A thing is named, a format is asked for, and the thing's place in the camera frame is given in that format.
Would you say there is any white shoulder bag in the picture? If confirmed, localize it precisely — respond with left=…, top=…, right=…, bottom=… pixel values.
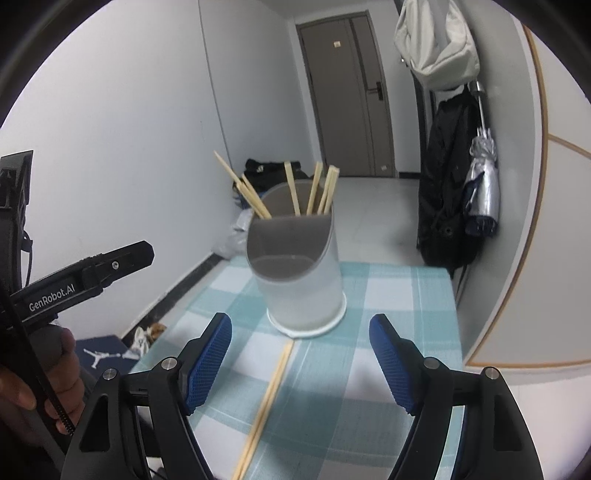
left=394, top=0, right=481, bottom=91

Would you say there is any person left hand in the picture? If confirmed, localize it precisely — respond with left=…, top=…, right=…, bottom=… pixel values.
left=1, top=325, right=85, bottom=451

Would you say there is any brown slipper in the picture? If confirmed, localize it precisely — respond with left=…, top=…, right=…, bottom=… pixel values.
left=147, top=322, right=166, bottom=342

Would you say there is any white sneaker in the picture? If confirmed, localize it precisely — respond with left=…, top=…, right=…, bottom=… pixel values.
left=121, top=327, right=154, bottom=361

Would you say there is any blue checked tablecloth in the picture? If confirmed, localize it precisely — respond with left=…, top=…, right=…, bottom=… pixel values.
left=137, top=257, right=462, bottom=479

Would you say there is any dark blue floor mat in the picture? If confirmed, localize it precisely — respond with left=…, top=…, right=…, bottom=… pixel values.
left=75, top=335, right=140, bottom=380

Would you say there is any chopstick pair on table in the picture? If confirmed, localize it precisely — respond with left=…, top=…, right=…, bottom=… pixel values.
left=231, top=339, right=294, bottom=480

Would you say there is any white plastic parcel bag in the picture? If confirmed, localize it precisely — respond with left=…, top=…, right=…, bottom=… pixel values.
left=212, top=209, right=253, bottom=260

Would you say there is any white wardrobe cabinet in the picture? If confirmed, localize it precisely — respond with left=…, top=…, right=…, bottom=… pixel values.
left=461, top=22, right=591, bottom=462

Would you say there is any white utensil holder cup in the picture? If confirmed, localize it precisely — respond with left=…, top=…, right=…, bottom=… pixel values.
left=246, top=183, right=346, bottom=339

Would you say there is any chopstick in holder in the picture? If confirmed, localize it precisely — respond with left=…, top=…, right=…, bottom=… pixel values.
left=213, top=151, right=244, bottom=198
left=317, top=165, right=339, bottom=215
left=283, top=161, right=301, bottom=217
left=240, top=175, right=271, bottom=220
left=305, top=162, right=324, bottom=215

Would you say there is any chopstick in holder middle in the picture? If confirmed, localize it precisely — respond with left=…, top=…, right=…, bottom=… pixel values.
left=283, top=161, right=301, bottom=217

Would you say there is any chopstick in holder right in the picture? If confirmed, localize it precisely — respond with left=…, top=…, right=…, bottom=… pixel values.
left=317, top=165, right=339, bottom=215

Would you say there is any silver folded umbrella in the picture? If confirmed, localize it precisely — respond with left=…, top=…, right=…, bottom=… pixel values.
left=464, top=80, right=500, bottom=238

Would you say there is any chopstick in holder far left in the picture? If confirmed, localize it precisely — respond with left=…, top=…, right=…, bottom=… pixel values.
left=213, top=151, right=244, bottom=198

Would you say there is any black hanging jacket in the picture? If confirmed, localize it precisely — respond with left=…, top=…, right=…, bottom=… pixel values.
left=417, top=88, right=482, bottom=274

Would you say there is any black clothes pile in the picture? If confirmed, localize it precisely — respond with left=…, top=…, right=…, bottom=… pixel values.
left=243, top=159, right=287, bottom=194

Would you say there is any grey entrance door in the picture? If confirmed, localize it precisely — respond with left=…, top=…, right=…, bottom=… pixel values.
left=297, top=12, right=396, bottom=178

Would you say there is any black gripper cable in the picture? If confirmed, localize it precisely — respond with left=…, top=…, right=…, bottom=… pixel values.
left=0, top=230, right=77, bottom=437

